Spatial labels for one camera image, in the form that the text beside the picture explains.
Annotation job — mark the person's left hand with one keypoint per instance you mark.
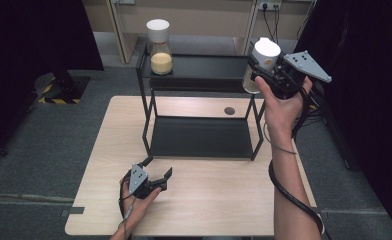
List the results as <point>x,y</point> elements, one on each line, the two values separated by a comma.
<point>135,208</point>

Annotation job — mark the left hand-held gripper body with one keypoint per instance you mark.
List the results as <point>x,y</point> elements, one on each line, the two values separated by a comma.
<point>138,178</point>

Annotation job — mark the person's right hand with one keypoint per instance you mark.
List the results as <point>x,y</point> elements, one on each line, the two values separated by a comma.
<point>282,113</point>

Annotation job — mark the black metal two-tier rack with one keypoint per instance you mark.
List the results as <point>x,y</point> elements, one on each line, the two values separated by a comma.
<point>200,136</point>

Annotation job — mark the white-lidded jar with spout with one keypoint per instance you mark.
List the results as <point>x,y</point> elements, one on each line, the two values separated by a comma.
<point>266,53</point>

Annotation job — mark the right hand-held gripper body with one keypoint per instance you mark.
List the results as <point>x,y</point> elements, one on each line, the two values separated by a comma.
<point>304,65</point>

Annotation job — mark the glass jar of yellow grains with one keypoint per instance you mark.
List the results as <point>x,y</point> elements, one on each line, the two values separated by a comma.
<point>161,61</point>

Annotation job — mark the white power strip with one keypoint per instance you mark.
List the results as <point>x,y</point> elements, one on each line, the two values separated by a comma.
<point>270,4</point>

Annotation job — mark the black curtain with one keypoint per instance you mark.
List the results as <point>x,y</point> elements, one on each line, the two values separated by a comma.
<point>34,50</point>
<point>367,100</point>

